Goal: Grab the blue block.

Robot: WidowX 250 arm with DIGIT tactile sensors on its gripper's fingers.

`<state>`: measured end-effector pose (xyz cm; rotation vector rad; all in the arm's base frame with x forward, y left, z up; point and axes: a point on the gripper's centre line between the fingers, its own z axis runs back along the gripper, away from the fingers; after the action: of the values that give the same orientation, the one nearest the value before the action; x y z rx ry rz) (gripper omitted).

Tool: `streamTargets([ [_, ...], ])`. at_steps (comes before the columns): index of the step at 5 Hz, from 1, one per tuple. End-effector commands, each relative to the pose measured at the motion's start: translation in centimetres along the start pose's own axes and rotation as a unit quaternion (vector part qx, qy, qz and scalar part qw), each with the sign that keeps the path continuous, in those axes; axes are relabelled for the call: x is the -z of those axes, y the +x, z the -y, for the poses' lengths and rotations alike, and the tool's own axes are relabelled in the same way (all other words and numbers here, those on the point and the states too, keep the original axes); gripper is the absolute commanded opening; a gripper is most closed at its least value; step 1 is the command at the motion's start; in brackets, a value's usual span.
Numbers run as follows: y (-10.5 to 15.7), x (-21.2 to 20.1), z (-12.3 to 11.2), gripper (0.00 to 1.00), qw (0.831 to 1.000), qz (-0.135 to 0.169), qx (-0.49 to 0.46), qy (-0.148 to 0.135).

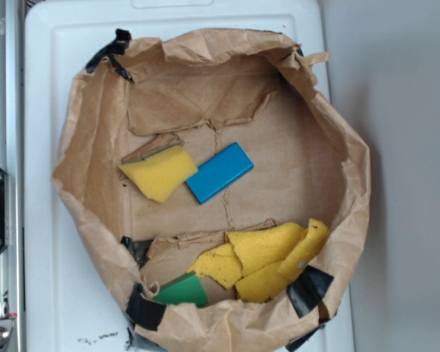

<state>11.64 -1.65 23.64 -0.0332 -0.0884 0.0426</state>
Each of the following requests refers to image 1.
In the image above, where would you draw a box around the green block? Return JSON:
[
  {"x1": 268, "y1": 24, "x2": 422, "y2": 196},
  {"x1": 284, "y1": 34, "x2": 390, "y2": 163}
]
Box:
[{"x1": 153, "y1": 272, "x2": 208, "y2": 307}]

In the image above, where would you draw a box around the brown paper bag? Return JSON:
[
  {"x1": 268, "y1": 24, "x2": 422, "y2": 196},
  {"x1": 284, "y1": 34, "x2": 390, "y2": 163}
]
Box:
[{"x1": 52, "y1": 29, "x2": 370, "y2": 351}]

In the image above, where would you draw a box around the blue rectangular block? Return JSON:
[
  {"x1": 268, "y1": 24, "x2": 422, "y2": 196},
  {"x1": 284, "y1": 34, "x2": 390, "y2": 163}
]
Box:
[{"x1": 186, "y1": 142, "x2": 254, "y2": 204}]

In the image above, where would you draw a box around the aluminium frame rail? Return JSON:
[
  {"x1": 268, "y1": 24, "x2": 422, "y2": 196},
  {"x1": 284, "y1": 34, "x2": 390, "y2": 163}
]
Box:
[{"x1": 0, "y1": 1, "x2": 26, "y2": 351}]

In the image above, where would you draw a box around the yellow sponge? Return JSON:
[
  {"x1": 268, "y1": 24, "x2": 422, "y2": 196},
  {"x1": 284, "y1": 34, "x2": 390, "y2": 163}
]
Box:
[{"x1": 119, "y1": 145, "x2": 198, "y2": 203}]

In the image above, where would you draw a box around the yellow cloth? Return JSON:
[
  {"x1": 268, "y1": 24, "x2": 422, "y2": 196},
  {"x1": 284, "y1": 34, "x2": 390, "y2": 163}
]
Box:
[{"x1": 186, "y1": 219, "x2": 331, "y2": 304}]

